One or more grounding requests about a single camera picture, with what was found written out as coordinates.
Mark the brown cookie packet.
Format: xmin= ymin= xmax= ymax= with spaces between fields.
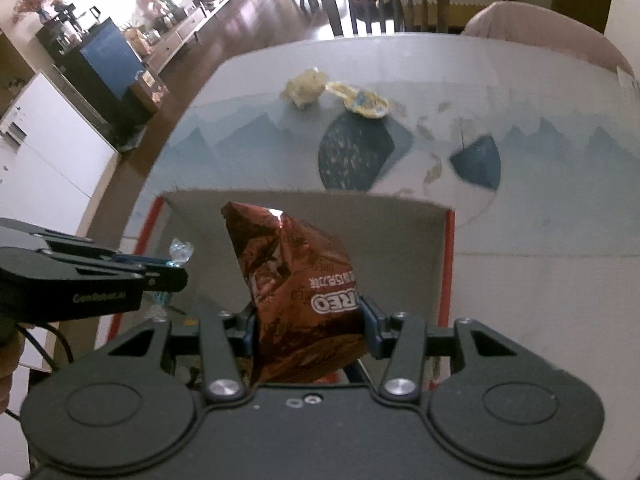
xmin=221 ymin=201 xmax=368 ymax=386

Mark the cardboard box with red edges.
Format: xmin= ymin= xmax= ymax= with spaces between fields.
xmin=107 ymin=187 xmax=457 ymax=391

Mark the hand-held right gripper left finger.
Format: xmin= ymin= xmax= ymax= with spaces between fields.
xmin=97 ymin=305 xmax=258 ymax=403

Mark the white cabinet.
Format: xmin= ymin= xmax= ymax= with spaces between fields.
xmin=0 ymin=71 xmax=121 ymax=221

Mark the wooden television cabinet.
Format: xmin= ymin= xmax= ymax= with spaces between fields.
xmin=145 ymin=0 xmax=251 ymax=73

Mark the vase of red flowers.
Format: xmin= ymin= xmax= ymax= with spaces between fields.
xmin=12 ymin=0 xmax=51 ymax=26

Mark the pink covered chair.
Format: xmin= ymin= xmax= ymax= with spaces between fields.
xmin=460 ymin=1 xmax=633 ymax=73

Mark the black cabinet with blue panel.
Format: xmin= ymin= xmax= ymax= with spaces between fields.
xmin=35 ymin=15 xmax=153 ymax=146

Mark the black cable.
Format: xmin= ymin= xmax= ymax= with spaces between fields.
xmin=15 ymin=322 xmax=76 ymax=363

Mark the person's left hand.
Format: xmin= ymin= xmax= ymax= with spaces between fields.
xmin=0 ymin=329 xmax=26 ymax=414

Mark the clear candy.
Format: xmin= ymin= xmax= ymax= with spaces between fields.
xmin=150 ymin=237 xmax=196 ymax=311

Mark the crumpled pale yellow packet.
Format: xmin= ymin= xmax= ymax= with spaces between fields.
xmin=280 ymin=66 xmax=328 ymax=110

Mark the pink flower bunch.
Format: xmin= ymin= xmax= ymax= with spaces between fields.
xmin=137 ymin=0 xmax=173 ymax=23

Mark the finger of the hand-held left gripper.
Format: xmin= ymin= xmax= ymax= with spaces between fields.
xmin=0 ymin=217 xmax=174 ymax=268
xmin=44 ymin=249 xmax=190 ymax=292

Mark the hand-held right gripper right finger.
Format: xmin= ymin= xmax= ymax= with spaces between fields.
xmin=360 ymin=295 xmax=531 ymax=405

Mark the yellow blue snack packet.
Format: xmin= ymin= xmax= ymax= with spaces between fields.
xmin=326 ymin=81 xmax=392 ymax=120

